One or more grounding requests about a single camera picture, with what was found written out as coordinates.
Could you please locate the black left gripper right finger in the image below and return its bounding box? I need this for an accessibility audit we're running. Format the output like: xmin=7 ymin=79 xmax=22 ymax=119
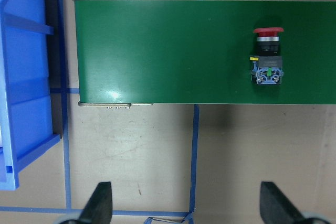
xmin=259 ymin=182 xmax=305 ymax=224

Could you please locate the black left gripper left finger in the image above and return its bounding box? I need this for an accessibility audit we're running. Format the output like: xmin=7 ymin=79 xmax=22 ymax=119
xmin=78 ymin=182 xmax=113 ymax=224

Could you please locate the red mushroom push button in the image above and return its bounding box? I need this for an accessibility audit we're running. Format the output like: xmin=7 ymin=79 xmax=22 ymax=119
xmin=249 ymin=27 xmax=284 ymax=85

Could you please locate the blue bin left side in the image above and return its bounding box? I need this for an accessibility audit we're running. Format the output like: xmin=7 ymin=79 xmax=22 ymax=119
xmin=1 ymin=0 xmax=60 ymax=190

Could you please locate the green conveyor belt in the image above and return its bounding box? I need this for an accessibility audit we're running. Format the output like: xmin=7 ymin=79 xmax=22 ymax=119
xmin=73 ymin=0 xmax=335 ymax=105

